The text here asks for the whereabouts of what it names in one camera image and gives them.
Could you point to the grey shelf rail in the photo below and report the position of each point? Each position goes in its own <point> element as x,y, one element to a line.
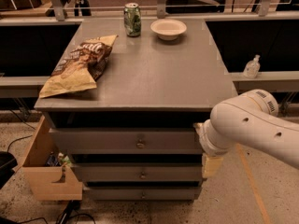
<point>284,81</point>
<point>21,87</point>

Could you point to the white paper bowl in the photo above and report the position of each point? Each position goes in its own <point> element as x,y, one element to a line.
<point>167,29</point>

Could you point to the grey shelf rail left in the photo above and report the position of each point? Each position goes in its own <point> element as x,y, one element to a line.
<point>21,87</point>

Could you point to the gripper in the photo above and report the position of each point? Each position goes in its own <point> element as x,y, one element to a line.
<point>205,139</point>

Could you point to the grey drawer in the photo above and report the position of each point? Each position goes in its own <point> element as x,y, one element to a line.
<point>126,141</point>
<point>137,172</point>
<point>142,193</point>

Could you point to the grey bottom drawer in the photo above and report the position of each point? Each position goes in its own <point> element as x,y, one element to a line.
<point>142,193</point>

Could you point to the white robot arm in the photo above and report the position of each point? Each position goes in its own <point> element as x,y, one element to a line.
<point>250,119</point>

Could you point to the green soda can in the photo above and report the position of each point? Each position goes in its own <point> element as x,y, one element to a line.
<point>132,19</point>

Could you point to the grey middle drawer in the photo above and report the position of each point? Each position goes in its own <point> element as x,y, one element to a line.
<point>137,172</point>

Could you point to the light wooden side box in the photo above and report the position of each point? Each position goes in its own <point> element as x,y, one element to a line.
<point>48,183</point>

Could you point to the brown yellow chip bag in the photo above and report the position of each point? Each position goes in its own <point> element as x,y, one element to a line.
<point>81,68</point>

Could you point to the clear sanitizer bottle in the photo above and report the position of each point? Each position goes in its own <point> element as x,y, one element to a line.
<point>252,68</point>

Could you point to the black object at left edge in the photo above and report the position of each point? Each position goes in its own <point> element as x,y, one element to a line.
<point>7,163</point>

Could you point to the grey shelf rail right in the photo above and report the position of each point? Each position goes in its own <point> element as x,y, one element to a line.
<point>284,81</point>

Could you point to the grey drawer cabinet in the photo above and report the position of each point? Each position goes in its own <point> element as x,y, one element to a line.
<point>148,84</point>

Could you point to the grey top drawer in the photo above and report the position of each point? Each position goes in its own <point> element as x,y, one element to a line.
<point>126,141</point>

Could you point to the snack items in box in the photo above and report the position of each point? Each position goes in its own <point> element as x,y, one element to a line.
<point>59,159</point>

